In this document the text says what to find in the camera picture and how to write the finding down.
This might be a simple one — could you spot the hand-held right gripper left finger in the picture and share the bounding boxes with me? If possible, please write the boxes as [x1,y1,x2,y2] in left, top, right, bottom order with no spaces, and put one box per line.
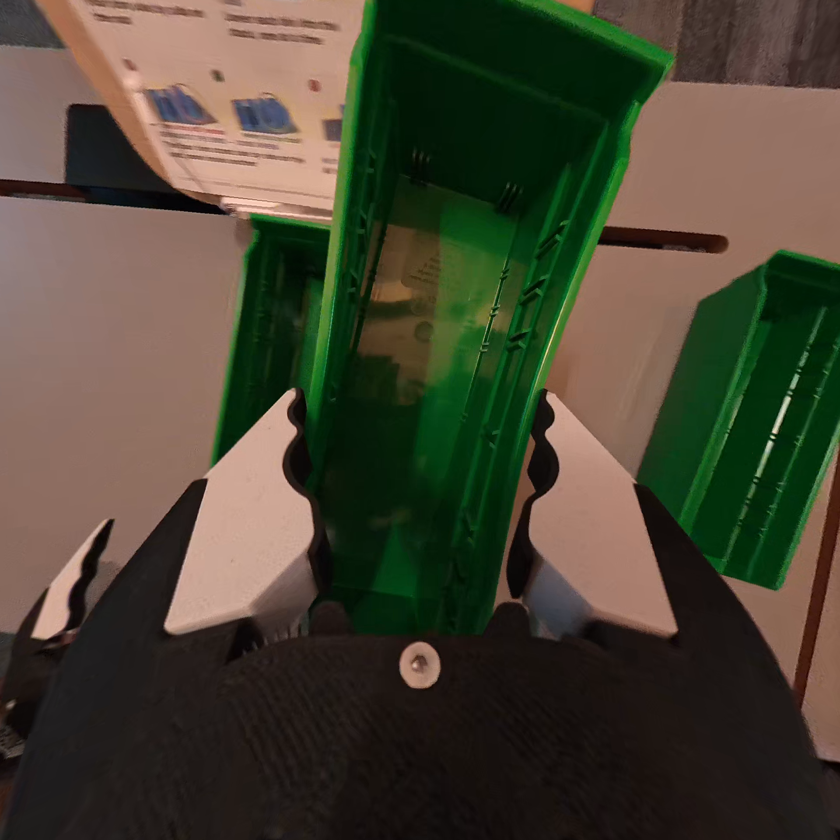
[163,387,333,637]

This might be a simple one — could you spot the grey desk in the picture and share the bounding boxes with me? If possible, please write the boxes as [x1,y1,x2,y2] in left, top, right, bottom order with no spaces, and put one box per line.
[0,45,840,729]

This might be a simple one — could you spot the green plastic bin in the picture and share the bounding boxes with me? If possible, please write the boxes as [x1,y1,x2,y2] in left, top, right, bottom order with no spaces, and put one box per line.
[637,249,840,592]
[305,0,677,636]
[211,213,332,475]

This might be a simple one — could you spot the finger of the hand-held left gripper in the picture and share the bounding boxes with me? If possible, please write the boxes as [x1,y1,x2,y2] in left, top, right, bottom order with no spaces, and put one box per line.
[29,518,116,643]

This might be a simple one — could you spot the wooden instruction board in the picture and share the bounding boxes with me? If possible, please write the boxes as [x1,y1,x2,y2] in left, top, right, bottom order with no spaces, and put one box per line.
[36,0,368,217]

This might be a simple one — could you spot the white clip bar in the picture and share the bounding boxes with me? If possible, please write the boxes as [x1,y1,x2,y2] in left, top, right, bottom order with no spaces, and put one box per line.
[220,196,337,229]

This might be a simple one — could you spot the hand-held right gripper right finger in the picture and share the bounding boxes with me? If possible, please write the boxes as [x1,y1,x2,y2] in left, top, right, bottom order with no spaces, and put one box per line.
[507,389,680,642]

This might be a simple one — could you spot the printed instruction sheet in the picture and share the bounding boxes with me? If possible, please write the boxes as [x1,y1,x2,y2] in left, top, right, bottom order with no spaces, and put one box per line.
[82,0,368,212]

